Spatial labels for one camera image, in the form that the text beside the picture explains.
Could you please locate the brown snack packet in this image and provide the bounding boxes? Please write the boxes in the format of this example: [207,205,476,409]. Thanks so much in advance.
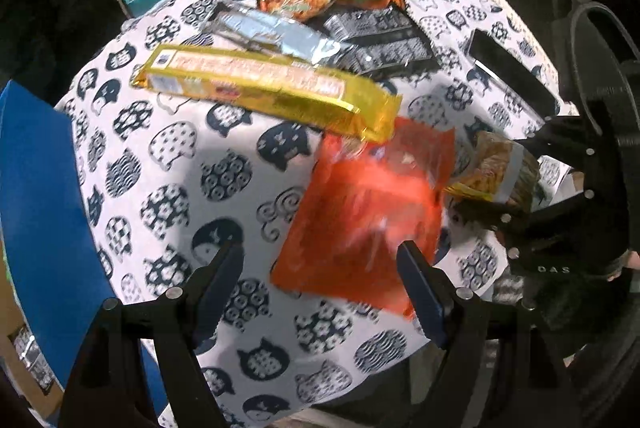
[446,131,540,211]

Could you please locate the red snack bag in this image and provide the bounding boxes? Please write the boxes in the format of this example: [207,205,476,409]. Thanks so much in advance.
[270,118,456,318]

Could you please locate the black patterned snack pack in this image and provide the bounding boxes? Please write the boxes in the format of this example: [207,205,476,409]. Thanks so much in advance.
[309,4,439,80]

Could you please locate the yellow long biscuit pack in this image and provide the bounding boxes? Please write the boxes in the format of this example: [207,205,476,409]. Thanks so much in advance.
[131,44,401,143]

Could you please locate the silver foil snack pack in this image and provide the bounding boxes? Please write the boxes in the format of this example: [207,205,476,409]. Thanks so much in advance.
[201,1,355,67]

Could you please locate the person right hand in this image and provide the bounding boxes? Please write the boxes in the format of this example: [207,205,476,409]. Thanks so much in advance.
[606,250,640,281]

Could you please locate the blue storage box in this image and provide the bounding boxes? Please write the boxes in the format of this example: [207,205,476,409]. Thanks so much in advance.
[0,78,170,416]

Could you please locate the cat pattern tablecloth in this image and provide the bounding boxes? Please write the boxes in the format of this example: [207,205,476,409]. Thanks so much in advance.
[58,0,559,427]

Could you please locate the black smartphone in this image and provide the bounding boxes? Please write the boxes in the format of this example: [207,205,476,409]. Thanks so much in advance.
[468,30,560,118]

